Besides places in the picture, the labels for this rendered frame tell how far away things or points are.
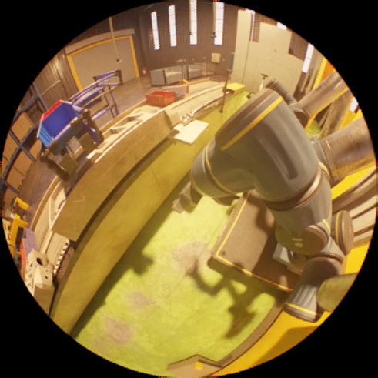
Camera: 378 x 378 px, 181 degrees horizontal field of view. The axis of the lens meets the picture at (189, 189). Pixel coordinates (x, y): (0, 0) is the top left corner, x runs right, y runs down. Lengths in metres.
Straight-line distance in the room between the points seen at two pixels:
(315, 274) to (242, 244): 0.71
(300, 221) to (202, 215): 1.27
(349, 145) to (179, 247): 1.39
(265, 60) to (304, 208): 6.00
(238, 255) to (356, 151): 1.00
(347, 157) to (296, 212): 0.20
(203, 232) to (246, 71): 6.09
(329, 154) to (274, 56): 5.91
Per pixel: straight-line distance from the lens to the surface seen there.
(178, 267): 1.37
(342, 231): 0.60
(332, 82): 0.76
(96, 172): 0.67
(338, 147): 0.31
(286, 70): 6.06
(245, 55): 6.17
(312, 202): 0.16
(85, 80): 11.23
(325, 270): 0.57
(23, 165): 10.24
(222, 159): 0.15
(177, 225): 1.37
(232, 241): 1.05
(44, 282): 1.15
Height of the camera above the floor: 1.34
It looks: 63 degrees down
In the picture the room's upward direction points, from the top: 2 degrees counter-clockwise
